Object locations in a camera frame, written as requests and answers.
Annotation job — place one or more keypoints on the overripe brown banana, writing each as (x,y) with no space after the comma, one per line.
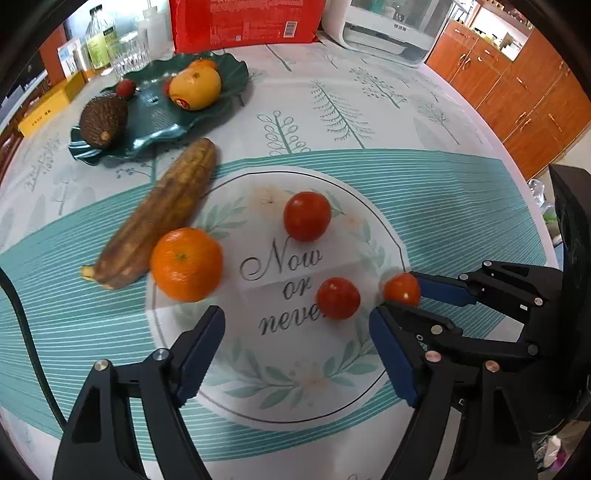
(161,217)

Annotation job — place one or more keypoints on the tree print tablecloth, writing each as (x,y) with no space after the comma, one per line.
(323,115)

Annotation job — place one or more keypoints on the small red tomato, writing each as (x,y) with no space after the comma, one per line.
(401,289)
(338,297)

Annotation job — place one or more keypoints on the clear glass cup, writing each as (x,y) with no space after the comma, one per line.
(129,55)

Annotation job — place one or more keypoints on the white and blue box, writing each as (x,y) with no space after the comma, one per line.
(69,57)

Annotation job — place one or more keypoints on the mandarin orange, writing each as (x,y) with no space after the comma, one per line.
(203,63)
(187,265)

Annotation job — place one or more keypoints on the clear bottle green label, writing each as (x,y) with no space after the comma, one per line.
(99,41)

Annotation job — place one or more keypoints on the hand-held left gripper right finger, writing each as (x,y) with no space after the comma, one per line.
(392,364)

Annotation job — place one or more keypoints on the white squeeze bottle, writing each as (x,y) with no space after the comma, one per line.
(159,37)

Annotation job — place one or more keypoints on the red paper cup packet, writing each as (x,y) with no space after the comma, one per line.
(240,27)

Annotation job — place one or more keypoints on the large yellow orange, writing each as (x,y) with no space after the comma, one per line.
(194,87)

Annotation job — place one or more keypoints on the yellow tin box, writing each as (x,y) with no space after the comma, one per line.
(51,104)

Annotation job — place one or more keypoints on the clear plastic bag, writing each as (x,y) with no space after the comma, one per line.
(538,191)

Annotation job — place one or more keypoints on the dark green scalloped plate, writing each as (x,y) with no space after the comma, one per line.
(152,120)

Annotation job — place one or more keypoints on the white sterilizer cabinet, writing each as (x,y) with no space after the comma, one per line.
(383,41)

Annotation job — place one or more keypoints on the dark brown avocado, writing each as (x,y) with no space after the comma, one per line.
(104,120)

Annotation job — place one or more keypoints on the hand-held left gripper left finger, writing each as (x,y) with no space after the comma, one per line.
(198,360)

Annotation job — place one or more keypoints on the red lychee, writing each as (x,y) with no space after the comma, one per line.
(125,87)
(166,87)

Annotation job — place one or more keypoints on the red cherry tomato top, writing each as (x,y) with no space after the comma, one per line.
(307,217)

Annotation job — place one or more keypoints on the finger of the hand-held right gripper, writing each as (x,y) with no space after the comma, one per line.
(461,339)
(443,288)

